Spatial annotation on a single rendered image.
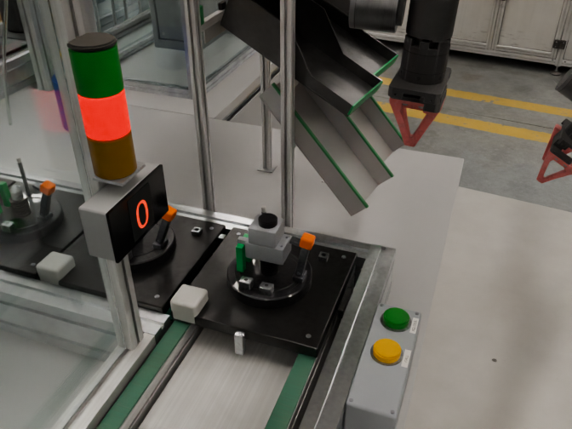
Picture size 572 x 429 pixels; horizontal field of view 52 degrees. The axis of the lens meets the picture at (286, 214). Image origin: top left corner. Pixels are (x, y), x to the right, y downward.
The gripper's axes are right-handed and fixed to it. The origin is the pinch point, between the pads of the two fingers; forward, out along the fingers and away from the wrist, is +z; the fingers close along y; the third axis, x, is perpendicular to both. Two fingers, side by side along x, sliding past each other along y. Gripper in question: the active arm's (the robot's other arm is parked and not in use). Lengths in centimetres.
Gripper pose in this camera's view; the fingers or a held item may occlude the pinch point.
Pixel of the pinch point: (410, 140)
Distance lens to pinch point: 83.3
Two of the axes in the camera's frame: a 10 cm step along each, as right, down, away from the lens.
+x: 9.4, 2.3, -2.7
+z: -0.3, 8.2, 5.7
